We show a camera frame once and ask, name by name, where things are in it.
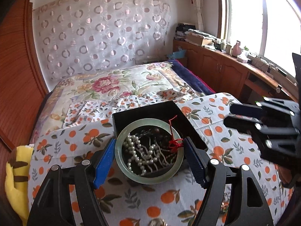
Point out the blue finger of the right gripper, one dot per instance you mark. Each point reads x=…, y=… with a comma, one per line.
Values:
x=252, y=111
x=242, y=125

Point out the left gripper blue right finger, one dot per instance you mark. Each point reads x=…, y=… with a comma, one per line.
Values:
x=195, y=162

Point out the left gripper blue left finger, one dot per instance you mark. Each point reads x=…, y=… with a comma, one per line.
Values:
x=103, y=163

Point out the green jade bangle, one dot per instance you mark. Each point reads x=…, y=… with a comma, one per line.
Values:
x=139, y=179

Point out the black square jewelry box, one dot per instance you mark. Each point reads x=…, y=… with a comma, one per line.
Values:
x=155, y=115

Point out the wooden side cabinet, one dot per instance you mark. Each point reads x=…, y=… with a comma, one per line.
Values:
x=223, y=73

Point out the orange print white cloth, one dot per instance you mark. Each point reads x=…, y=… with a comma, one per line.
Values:
x=87, y=125

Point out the dark blue blanket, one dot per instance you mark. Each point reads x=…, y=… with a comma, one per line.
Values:
x=190, y=78

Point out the pink ceramic vase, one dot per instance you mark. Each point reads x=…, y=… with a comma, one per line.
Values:
x=237, y=50

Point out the floral bed quilt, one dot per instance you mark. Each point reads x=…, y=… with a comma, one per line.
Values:
x=108, y=84

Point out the cardboard box on cabinet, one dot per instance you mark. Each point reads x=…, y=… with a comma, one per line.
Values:
x=198, y=39

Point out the yellow striped plush toy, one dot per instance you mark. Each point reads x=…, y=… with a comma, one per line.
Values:
x=16, y=181

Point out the brown louvered wardrobe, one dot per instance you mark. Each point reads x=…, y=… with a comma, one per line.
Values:
x=23, y=88

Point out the circle pattern sheer curtain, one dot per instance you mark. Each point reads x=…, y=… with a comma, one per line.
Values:
x=84, y=36

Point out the window with wooden frame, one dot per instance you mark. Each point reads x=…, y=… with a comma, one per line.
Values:
x=269, y=29

